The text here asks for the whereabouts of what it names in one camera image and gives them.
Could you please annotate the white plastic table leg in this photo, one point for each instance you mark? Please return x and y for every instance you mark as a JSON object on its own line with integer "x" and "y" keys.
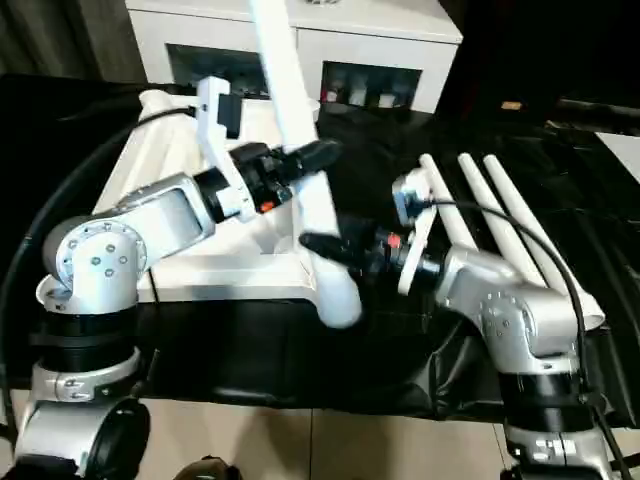
{"x": 290, "y": 90}
{"x": 520, "y": 205}
{"x": 450, "y": 210}
{"x": 487, "y": 200}

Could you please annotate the white plastic table top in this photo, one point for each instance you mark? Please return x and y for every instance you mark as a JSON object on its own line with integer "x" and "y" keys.
{"x": 165, "y": 150}

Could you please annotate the black mat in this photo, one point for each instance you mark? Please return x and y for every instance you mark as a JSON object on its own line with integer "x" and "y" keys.
{"x": 300, "y": 360}

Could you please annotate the white cabinet with glass doors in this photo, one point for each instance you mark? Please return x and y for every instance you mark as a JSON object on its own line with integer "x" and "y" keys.
{"x": 375, "y": 45}

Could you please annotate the dark bag of items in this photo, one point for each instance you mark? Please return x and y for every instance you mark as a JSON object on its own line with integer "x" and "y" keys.
{"x": 320, "y": 2}

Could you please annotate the small yellow tag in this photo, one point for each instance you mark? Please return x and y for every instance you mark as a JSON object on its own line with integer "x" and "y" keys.
{"x": 510, "y": 105}

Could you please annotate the grey curtain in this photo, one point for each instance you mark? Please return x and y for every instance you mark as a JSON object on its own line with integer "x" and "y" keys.
{"x": 65, "y": 35}

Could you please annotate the black bar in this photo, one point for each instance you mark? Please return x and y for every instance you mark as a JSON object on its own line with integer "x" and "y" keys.
{"x": 600, "y": 112}

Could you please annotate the white board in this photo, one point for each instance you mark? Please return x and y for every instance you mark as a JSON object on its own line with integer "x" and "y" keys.
{"x": 622, "y": 150}

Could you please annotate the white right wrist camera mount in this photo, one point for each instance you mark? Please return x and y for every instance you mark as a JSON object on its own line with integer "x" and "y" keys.
{"x": 417, "y": 235}

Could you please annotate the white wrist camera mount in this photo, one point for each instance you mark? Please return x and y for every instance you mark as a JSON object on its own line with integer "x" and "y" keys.
{"x": 210, "y": 130}
{"x": 417, "y": 235}

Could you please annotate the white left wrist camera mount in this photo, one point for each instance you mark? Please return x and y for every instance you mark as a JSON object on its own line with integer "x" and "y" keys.
{"x": 210, "y": 130}

